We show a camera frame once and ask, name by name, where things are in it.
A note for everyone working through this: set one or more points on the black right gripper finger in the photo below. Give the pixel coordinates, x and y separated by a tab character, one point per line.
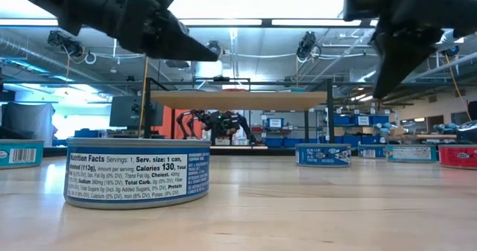
402	61

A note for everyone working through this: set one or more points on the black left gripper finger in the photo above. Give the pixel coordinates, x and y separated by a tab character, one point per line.
179	46
182	29

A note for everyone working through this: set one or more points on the wooden shelf black metal legs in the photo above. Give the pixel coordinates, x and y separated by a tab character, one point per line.
238	101

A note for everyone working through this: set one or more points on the blue storage bin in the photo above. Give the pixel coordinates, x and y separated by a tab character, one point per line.
292	142
341	120
87	133
274	142
380	119
350	139

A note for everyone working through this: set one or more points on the blue bin white label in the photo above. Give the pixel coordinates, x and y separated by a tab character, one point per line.
362	120
275	123

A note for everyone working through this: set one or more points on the background wooden table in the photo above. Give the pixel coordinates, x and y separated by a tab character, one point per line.
428	136

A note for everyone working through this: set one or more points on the orange partition panel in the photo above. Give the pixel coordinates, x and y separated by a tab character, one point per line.
165	126

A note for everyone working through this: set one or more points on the dark computer monitor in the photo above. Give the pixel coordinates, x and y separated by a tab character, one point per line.
124	111

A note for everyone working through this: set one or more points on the background black robot arms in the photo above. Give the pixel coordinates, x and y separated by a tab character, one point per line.
223	124

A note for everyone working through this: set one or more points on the black domed object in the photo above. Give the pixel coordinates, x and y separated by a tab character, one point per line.
467	132

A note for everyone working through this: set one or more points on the grey cloth cover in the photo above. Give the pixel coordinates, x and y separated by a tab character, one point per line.
28	120

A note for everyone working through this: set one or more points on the black ceiling camera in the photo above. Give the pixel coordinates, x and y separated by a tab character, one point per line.
63	42
216	49
307	44
452	51

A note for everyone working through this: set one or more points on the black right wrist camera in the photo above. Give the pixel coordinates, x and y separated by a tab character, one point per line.
357	5

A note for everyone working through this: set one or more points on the black metal table frame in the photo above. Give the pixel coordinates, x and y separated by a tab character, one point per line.
253	151

